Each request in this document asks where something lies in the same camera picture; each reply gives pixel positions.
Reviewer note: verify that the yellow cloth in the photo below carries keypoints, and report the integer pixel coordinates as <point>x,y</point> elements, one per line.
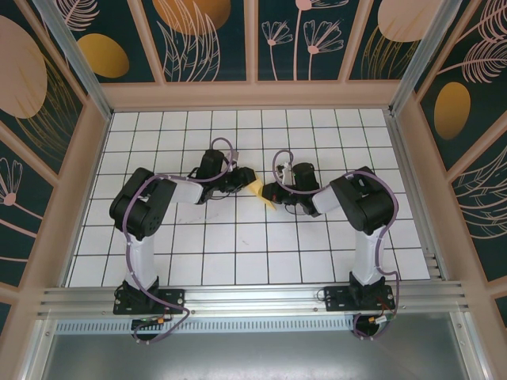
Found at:
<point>256,186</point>

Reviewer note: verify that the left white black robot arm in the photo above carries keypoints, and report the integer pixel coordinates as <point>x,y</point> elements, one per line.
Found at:
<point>142,261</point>

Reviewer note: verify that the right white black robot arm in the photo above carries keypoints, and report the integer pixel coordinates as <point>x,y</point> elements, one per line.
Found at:
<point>366,257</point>

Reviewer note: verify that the grey metal panel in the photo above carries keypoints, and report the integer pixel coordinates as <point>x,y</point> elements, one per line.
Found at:
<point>253,356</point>

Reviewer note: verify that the long aluminium mounting rail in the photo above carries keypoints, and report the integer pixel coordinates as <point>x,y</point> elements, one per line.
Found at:
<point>253,301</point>

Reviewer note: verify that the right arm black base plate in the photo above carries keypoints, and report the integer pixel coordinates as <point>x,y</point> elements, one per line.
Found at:
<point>338,299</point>

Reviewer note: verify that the aluminium side rail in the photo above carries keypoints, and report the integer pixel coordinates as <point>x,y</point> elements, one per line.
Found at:
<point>416,198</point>

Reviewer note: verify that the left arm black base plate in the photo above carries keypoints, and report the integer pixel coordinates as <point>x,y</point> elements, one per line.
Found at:
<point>172,301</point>

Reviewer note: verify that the aluminium corner post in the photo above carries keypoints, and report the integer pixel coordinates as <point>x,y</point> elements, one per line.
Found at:
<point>424,55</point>
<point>74,55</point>

